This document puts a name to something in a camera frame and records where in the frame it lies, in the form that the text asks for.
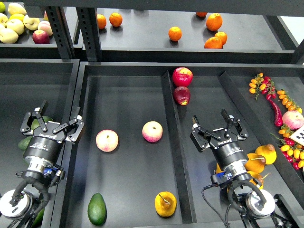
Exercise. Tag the dark avocado left middle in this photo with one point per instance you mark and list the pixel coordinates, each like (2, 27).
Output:
(23, 144)

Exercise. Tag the green avocado bottom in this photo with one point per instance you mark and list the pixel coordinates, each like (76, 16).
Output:
(38, 220)

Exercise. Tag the black left tray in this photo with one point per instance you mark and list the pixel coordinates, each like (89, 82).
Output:
(24, 85)

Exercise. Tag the green avocado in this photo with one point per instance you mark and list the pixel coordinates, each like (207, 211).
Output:
(35, 123)
(38, 220)
(96, 210)

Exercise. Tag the bright red apple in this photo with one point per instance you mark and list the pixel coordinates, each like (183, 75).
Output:
(182, 76)

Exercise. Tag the dark avocado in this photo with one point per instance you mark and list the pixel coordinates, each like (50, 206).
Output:
(26, 158)
(23, 144)

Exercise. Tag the dark red apple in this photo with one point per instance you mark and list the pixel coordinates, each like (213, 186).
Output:
(181, 95)

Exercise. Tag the black middle tray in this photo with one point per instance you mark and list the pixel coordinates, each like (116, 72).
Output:
(123, 97)

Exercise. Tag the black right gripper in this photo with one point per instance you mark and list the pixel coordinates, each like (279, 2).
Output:
(224, 142)

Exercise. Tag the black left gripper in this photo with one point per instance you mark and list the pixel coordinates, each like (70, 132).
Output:
(49, 138)

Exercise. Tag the pale peach on shelf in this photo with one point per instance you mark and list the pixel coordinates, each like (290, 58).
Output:
(45, 26)

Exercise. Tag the black shelf post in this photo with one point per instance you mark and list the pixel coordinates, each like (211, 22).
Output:
(58, 22)
(87, 19)

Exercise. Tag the yellow pear with stem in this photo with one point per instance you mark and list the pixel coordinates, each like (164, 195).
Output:
(255, 163)

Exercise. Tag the black upper shelf tray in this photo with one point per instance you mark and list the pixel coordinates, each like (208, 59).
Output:
(143, 37)

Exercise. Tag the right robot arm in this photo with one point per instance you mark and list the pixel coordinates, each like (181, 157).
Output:
(244, 192)

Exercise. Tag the pale yellow apple middle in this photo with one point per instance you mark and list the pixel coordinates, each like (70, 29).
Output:
(16, 25)

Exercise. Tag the pink peach right tray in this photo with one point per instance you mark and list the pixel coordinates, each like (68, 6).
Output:
(293, 119)

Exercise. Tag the cherry tomato bunch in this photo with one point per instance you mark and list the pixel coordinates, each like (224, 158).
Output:
(262, 85)
(292, 150)

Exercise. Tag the green avocado top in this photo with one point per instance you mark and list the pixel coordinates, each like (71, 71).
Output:
(35, 123)

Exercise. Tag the pink apple centre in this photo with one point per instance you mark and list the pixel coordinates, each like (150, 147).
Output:
(152, 131)

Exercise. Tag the upper cherry tomato bunch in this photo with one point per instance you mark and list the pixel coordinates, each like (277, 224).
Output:
(262, 85)

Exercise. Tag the pink apple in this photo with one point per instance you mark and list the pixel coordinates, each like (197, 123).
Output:
(152, 131)
(107, 140)

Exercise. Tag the lower cherry tomato bunch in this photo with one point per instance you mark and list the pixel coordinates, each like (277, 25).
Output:
(292, 150)

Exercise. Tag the black shelf post right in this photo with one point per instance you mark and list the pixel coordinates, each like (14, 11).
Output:
(87, 19)

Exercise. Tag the checkered marker card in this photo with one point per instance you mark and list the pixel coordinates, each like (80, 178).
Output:
(298, 136)

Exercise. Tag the yellow pear top shelf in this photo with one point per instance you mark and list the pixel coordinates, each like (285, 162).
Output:
(16, 8)

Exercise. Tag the pink apple left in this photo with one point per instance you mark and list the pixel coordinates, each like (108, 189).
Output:
(107, 140)

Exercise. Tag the orange small right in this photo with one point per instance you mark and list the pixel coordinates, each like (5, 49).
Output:
(222, 36)

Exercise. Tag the black shelf post left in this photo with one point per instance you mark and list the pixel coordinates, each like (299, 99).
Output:
(58, 22)

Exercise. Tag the yellow apple with stem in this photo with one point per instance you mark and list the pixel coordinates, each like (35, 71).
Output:
(31, 23)

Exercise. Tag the dark avocado lower middle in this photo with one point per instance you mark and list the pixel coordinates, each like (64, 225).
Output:
(26, 158)

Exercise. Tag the orange centre shelf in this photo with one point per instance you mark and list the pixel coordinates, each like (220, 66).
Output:
(175, 34)

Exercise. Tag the pale yellow pear front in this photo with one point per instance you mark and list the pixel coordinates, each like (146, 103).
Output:
(8, 36)

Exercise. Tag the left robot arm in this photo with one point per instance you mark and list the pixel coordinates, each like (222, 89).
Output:
(22, 204)

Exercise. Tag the red apple on shelf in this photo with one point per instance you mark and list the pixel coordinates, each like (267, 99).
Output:
(40, 37)

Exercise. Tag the red chili pepper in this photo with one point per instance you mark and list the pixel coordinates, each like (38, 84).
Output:
(277, 114)

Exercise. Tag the orange lower right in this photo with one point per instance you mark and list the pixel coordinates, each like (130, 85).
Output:
(213, 43)

